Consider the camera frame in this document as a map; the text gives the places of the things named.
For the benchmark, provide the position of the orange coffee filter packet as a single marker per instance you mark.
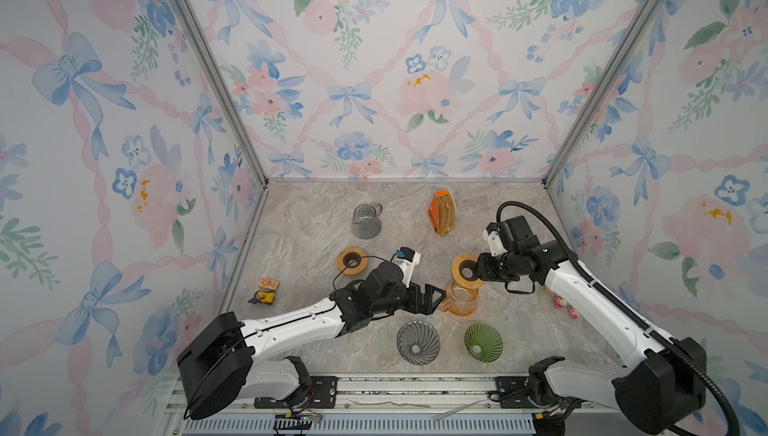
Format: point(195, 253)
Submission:
point(442, 213)

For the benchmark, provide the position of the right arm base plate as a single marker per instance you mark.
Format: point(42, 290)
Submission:
point(512, 392)

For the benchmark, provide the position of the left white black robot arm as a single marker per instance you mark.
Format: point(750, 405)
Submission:
point(232, 359)

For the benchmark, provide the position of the green glass dripper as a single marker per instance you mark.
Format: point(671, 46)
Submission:
point(483, 342)

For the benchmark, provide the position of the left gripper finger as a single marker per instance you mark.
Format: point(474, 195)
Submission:
point(428, 296)
point(425, 307)

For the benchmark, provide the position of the orange glass carafe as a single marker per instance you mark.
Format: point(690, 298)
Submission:
point(459, 300)

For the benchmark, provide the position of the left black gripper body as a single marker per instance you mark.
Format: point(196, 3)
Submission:
point(402, 300)

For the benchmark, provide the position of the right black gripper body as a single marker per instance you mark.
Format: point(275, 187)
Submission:
point(497, 268)

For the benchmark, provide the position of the small orange yellow toy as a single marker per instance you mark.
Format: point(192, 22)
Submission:
point(265, 293)

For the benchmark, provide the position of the clear grey glass pitcher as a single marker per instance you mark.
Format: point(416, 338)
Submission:
point(366, 223)

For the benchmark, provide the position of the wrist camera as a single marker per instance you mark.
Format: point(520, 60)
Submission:
point(406, 259)
point(495, 245)

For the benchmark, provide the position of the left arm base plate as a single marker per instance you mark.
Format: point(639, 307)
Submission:
point(318, 392)

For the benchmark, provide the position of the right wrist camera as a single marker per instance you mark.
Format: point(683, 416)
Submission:
point(495, 245)

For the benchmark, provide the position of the small pink toy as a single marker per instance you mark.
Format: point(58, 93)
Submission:
point(563, 305)

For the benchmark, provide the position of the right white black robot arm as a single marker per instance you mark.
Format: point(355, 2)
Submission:
point(656, 386)

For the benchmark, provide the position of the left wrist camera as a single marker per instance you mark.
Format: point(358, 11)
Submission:
point(406, 259)

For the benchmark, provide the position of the aluminium frame rail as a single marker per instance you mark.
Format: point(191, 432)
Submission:
point(397, 404)

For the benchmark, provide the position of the clear grey glass dripper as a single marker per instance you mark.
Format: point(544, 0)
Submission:
point(418, 343)

